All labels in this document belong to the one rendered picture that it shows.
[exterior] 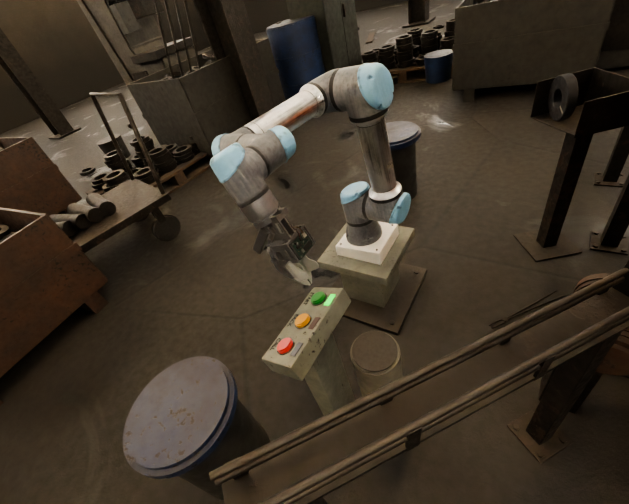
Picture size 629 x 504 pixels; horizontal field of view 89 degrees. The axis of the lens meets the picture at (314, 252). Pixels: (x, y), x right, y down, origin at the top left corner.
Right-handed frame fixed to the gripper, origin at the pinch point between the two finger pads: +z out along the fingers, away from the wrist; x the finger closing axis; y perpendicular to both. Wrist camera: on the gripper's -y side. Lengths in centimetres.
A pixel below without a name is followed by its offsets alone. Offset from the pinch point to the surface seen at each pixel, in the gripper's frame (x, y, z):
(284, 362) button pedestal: -18.7, 2.8, 6.7
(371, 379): -9.3, 12.8, 23.0
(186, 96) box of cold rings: 148, -211, -78
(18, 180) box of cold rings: 23, -304, -93
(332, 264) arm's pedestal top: 37, -33, 27
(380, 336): 0.5, 12.2, 19.7
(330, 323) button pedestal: -5.0, 5.5, 9.5
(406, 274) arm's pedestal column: 66, -23, 60
